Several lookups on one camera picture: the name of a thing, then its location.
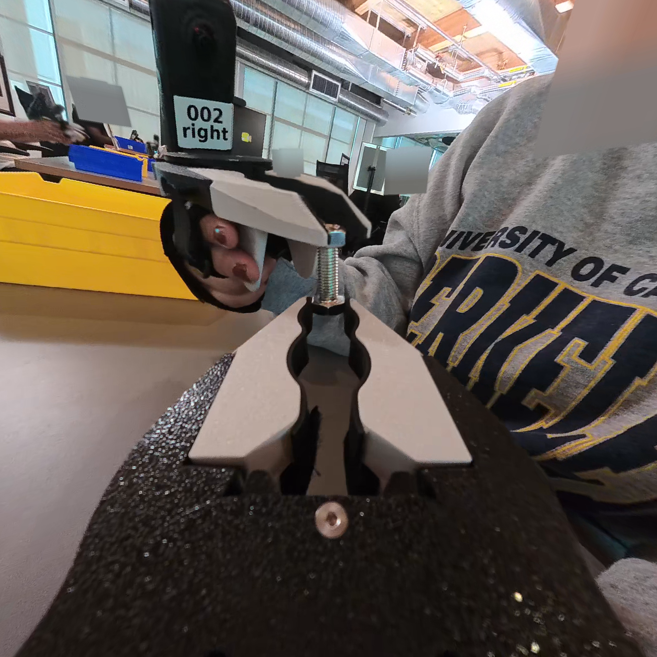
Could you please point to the black computer monitor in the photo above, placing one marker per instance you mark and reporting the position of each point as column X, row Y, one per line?
column 254, row 123

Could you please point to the steel hex bolt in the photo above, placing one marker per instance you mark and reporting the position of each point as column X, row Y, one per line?
column 327, row 272

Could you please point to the large yellow plastic bin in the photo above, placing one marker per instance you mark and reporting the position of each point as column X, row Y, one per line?
column 77, row 241

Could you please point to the person's right hand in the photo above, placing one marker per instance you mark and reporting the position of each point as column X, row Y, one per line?
column 226, row 277

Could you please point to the wooden office desk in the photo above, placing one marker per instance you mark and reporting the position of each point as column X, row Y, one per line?
column 51, row 169

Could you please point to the person's left forearm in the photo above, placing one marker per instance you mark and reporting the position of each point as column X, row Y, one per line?
column 631, row 605

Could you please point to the white board on stand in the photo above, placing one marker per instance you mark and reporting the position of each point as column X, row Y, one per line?
column 367, row 169

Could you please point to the black framed picture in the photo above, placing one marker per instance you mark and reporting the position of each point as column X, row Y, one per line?
column 6, row 87

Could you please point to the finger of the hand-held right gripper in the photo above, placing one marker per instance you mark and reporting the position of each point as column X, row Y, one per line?
column 300, row 179
column 267, row 205

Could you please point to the blue plastic bin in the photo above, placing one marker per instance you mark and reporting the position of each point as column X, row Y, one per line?
column 102, row 161

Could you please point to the white air vent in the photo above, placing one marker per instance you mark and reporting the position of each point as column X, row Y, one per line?
column 324, row 85

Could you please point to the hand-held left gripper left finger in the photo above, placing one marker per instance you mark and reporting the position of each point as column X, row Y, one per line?
column 246, row 410

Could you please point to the silver air duct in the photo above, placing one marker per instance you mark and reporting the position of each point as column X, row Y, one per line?
column 359, row 31

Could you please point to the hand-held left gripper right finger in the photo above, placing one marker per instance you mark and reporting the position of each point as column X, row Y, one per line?
column 410, row 410

